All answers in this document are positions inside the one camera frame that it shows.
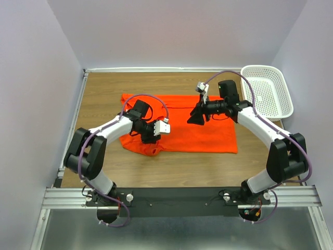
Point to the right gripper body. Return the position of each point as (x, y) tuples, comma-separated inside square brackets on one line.
[(214, 107)]

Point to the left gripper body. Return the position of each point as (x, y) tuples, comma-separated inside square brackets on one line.
[(147, 133)]

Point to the orange t-shirt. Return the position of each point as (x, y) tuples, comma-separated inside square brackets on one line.
[(216, 136)]

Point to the white perforated basket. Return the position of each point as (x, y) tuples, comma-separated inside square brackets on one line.
[(268, 86)]

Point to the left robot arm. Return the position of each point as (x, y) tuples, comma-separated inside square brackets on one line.
[(86, 152)]

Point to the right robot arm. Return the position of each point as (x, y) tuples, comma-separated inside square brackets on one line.
[(287, 152)]

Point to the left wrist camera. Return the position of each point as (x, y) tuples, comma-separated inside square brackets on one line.
[(161, 127)]

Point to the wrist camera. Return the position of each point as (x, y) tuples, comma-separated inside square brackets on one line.
[(202, 88), (161, 127)]

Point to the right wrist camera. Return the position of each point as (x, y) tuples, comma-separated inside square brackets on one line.
[(202, 88)]

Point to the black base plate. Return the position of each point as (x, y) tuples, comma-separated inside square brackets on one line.
[(142, 211)]

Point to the aluminium left rail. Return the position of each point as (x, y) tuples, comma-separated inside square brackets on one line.
[(61, 169)]

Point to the aluminium front rail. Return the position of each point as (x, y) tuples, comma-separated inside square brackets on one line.
[(283, 196)]

